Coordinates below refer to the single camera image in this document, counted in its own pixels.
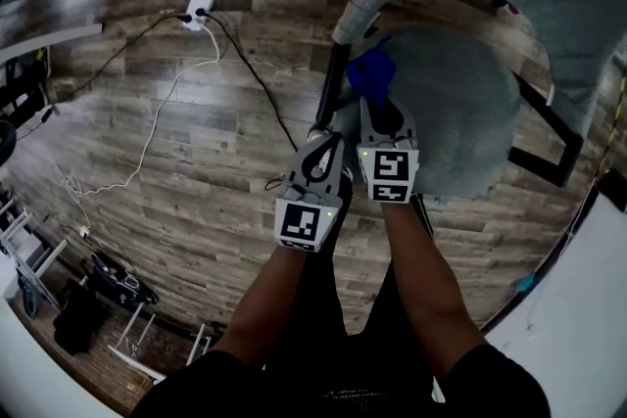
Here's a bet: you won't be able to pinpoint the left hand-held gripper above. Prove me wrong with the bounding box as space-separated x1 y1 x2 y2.
273 132 346 254

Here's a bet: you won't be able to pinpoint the long white cable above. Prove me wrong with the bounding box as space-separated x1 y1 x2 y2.
51 24 222 236

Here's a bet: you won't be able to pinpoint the black backpack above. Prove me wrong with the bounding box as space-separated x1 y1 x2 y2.
0 119 19 167

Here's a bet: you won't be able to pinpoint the yellow-black striped tape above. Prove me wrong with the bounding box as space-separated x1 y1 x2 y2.
595 75 627 182

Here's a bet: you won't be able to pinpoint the person's left forearm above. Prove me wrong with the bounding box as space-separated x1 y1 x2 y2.
213 247 308 371

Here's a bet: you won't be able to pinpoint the white table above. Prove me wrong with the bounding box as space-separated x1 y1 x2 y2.
482 190 627 418

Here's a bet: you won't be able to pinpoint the blue wiping cloth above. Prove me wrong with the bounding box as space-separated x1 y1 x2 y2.
345 36 398 112

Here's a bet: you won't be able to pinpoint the black bag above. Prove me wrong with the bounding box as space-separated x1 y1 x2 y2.
52 288 109 356

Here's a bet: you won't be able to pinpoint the person's black printed shirt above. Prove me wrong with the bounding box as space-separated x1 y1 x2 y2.
131 342 553 418

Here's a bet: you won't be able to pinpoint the person's black trousers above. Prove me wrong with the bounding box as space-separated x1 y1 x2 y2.
264 170 437 407

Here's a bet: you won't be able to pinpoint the grey upholstered chair seat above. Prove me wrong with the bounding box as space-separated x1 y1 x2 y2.
330 26 520 200

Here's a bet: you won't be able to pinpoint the black pouch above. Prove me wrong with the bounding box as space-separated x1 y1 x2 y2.
595 168 627 214

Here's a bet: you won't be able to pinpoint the white stool frame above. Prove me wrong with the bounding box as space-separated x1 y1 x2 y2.
0 200 68 309

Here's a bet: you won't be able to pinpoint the white folding frame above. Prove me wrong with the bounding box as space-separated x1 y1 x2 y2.
107 301 212 383

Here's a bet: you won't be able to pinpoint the black cable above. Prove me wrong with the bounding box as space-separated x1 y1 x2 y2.
14 12 195 143
200 9 300 192

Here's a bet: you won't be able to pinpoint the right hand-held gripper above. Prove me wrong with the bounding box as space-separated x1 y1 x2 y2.
356 96 421 205

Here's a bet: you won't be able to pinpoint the person's white left shoe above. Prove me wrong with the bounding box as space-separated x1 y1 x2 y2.
307 120 354 185

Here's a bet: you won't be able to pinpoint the black gear with cables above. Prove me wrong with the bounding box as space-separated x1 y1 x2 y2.
90 252 161 307

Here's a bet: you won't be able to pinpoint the person's right forearm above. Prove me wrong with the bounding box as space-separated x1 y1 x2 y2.
381 200 486 383

